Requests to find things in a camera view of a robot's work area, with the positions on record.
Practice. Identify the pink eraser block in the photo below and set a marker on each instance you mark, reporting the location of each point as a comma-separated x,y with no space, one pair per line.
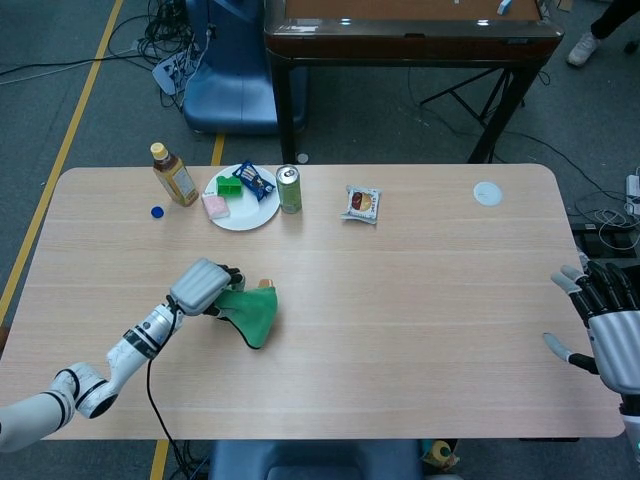
216,206

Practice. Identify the clear packet red yellow snack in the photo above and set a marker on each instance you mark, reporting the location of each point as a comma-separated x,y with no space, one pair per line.
362,204

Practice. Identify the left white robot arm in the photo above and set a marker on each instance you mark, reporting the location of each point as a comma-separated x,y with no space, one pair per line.
100,370

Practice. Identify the blue snack packet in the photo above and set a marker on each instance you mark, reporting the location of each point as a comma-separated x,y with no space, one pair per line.
255,181

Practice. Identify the dark wooden game table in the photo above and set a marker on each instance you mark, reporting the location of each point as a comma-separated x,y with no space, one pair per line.
410,42

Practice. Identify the black floor plate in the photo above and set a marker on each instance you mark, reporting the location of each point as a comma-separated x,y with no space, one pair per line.
605,242

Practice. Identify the white socket strip with plugs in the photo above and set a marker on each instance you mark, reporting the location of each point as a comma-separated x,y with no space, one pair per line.
170,72

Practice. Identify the white sneaker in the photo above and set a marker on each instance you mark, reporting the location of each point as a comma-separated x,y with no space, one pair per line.
582,50

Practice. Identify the tea bottle yellow cap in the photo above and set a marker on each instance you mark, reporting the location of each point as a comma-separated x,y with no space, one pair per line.
175,182

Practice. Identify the white round plate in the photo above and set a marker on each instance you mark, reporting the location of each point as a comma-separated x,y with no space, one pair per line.
247,215

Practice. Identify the black tripod stand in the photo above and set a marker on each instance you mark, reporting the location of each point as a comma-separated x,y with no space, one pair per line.
480,100

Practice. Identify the black trouser leg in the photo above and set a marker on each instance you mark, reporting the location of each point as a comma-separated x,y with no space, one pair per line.
612,17

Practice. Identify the green microfibre cloth black trim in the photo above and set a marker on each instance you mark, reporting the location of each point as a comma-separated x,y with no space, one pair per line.
252,315

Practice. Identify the yellow capped item under table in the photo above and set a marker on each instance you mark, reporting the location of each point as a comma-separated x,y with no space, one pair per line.
441,452

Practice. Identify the green drink can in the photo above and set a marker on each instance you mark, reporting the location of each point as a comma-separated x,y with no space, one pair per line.
289,192

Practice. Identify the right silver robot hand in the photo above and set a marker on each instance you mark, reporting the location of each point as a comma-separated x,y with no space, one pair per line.
615,345

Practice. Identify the small orange brown spot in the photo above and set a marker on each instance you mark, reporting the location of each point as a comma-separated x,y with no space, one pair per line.
266,283

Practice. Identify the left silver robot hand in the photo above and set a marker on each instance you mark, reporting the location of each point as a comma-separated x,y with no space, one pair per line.
197,287

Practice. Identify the blue bottle cap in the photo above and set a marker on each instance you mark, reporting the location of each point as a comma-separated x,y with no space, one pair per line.
158,212

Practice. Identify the white power strip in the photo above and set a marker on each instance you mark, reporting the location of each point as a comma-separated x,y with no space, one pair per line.
634,192

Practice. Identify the white round table grommet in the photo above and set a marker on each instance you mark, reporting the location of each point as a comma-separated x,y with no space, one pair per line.
488,193

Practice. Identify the green plastic block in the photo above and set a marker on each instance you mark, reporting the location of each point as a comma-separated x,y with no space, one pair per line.
229,188

